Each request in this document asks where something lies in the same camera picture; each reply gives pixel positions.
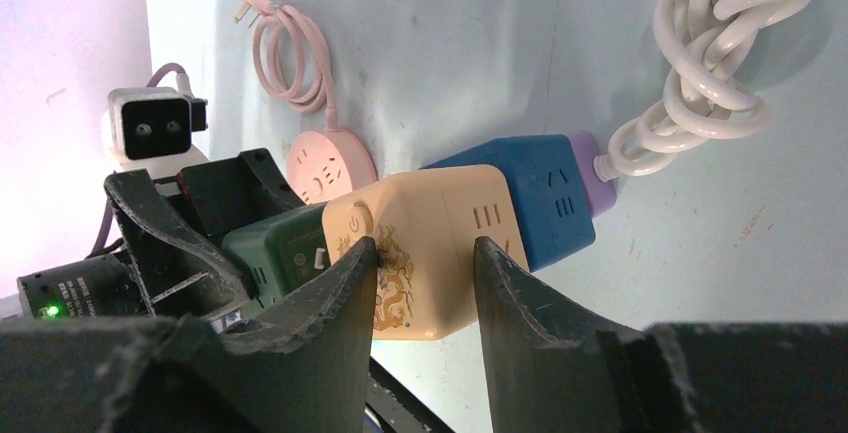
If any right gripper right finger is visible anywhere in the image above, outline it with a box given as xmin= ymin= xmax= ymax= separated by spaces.
xmin=473 ymin=237 xmax=847 ymax=432

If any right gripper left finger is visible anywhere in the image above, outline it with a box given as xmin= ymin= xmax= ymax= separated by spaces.
xmin=1 ymin=237 xmax=378 ymax=432

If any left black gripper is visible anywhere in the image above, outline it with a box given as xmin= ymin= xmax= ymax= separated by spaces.
xmin=104 ymin=148 xmax=304 ymax=321

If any dark green cube socket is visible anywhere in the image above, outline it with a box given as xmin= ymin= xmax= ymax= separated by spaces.
xmin=222 ymin=203 xmax=330 ymax=319

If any dark blue cube socket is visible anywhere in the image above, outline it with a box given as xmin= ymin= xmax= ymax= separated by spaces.
xmin=427 ymin=134 xmax=596 ymax=272

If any beige cube socket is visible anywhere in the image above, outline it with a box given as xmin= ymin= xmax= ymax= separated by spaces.
xmin=322 ymin=165 xmax=528 ymax=340

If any purple power strip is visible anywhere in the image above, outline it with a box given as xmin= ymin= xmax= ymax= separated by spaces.
xmin=567 ymin=130 xmax=617 ymax=218

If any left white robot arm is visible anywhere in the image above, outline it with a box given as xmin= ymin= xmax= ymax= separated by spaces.
xmin=17 ymin=148 xmax=303 ymax=321

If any round pink power strip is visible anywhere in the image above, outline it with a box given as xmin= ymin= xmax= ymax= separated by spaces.
xmin=286 ymin=129 xmax=377 ymax=204

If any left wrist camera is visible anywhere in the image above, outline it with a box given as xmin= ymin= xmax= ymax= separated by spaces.
xmin=101 ymin=87 xmax=208 ymax=179

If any pink coiled cable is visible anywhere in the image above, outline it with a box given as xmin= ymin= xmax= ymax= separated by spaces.
xmin=233 ymin=0 xmax=342 ymax=133

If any white coiled cable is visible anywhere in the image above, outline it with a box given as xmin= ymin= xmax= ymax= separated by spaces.
xmin=593 ymin=0 xmax=826 ymax=183

